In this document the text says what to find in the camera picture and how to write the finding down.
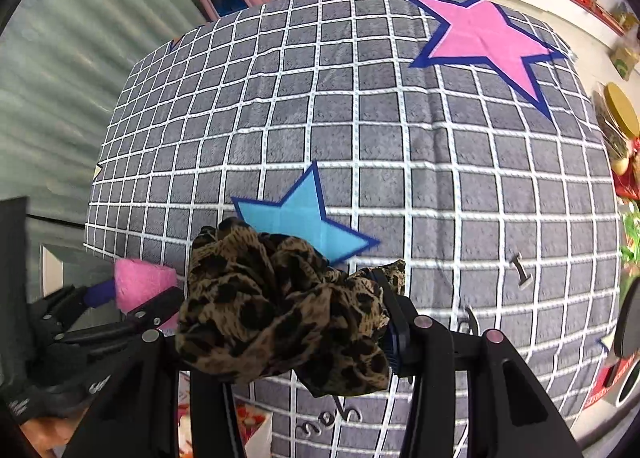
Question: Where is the leopard print scrunchie cloth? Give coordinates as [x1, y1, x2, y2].
[175, 218, 390, 397]

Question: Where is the white cardboard storage box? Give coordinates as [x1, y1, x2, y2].
[39, 244, 114, 296]

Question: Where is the green pleated curtain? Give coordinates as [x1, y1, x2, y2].
[0, 0, 208, 289]

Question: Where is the pink foam sponge block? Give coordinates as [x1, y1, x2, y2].
[114, 259, 178, 314]

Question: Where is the printed paper sheet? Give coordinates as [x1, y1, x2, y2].
[177, 371, 272, 457]

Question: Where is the grey checked star rug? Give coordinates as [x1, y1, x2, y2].
[81, 0, 624, 458]

